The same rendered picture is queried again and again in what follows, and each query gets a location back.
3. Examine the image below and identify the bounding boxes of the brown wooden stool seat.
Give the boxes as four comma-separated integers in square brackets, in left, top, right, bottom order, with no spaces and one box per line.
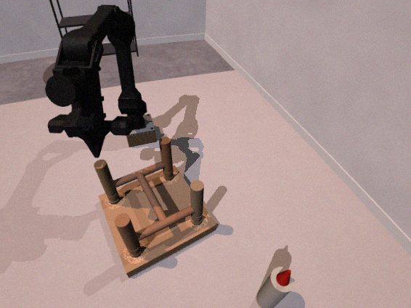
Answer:
[98,165,216,277]

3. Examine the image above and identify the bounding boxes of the brown wooden stool legs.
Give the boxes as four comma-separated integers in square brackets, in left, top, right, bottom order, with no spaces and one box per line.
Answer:
[94,137,204,258]

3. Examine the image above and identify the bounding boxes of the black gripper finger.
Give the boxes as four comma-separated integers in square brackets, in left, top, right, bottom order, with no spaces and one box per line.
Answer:
[91,130,110,158]
[81,131,96,158]

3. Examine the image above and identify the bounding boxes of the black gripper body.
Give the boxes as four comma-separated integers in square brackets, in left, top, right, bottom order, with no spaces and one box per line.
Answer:
[47,94,135,136]

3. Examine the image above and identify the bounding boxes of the grey cylinder with red cone tip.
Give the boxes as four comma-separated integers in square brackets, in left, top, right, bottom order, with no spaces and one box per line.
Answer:
[256,267,295,308]

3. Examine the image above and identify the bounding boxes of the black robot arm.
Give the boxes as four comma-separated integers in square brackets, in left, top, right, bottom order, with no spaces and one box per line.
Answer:
[45,5,147,138]

